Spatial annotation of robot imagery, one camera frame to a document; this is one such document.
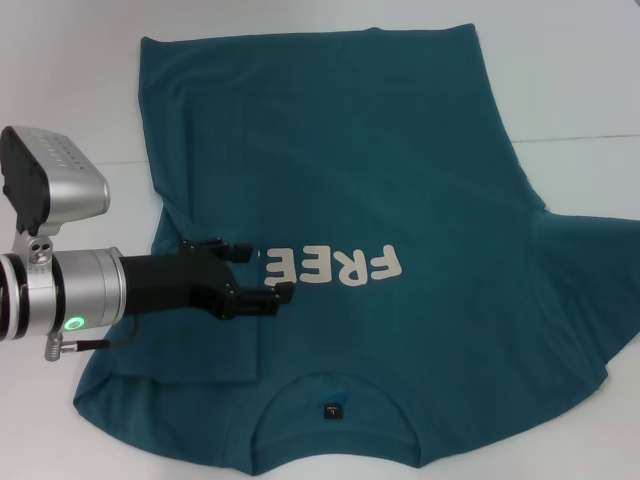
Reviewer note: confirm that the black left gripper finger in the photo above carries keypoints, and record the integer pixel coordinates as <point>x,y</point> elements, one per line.
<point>242,252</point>
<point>265,300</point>

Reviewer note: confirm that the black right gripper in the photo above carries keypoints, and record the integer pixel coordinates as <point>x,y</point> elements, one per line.
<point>170,285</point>

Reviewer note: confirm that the teal t-shirt with FREE print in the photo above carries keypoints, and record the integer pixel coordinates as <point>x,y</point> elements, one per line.
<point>375,165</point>

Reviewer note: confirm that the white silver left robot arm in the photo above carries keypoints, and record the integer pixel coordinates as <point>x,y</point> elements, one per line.
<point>75,292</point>

